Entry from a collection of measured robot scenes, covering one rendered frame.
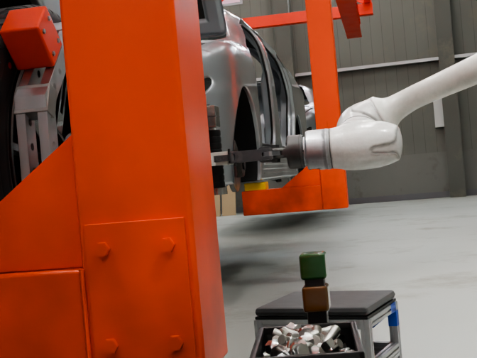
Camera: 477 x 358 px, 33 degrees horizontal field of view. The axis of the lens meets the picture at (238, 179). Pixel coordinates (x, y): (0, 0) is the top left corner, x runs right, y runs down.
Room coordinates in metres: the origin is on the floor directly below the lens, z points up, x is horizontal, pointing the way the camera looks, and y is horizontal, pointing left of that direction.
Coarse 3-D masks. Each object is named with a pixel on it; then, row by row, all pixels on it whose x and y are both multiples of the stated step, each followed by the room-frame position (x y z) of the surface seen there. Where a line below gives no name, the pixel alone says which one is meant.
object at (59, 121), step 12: (12, 96) 1.52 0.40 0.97; (60, 96) 1.80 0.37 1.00; (12, 108) 1.51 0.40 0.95; (60, 108) 1.80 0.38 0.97; (12, 120) 1.51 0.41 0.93; (36, 120) 1.66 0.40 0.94; (60, 120) 1.78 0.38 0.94; (12, 132) 1.50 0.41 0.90; (36, 132) 1.66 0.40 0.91; (60, 132) 1.78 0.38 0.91; (12, 144) 1.50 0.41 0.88; (60, 144) 1.79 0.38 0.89; (12, 156) 1.49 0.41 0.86; (12, 168) 1.49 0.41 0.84; (12, 180) 1.49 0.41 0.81
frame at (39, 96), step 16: (64, 64) 1.55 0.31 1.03; (32, 80) 1.50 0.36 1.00; (48, 80) 1.48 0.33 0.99; (16, 96) 1.46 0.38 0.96; (32, 96) 1.46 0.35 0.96; (48, 96) 1.46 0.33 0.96; (16, 112) 1.46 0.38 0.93; (32, 112) 1.46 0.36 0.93; (48, 112) 1.46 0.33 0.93; (32, 128) 1.49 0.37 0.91; (48, 128) 1.45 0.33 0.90; (32, 144) 1.49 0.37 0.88; (48, 144) 1.45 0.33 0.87; (32, 160) 1.47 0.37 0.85
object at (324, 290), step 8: (304, 288) 1.25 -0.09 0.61; (312, 288) 1.24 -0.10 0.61; (320, 288) 1.24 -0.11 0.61; (328, 288) 1.25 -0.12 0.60; (304, 296) 1.25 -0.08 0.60; (312, 296) 1.24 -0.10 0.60; (320, 296) 1.24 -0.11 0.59; (328, 296) 1.24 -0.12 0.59; (304, 304) 1.25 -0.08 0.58; (312, 304) 1.24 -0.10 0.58; (320, 304) 1.24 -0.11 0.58; (328, 304) 1.24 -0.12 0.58; (312, 312) 1.25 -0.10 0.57
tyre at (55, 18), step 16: (0, 16) 1.57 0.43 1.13; (0, 48) 1.49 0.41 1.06; (0, 64) 1.48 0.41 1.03; (0, 80) 1.47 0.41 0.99; (0, 96) 1.46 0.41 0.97; (0, 112) 1.46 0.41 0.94; (0, 128) 1.45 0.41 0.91; (0, 144) 1.44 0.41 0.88; (0, 160) 1.44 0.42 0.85; (0, 176) 1.44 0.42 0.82; (0, 192) 1.43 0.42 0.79
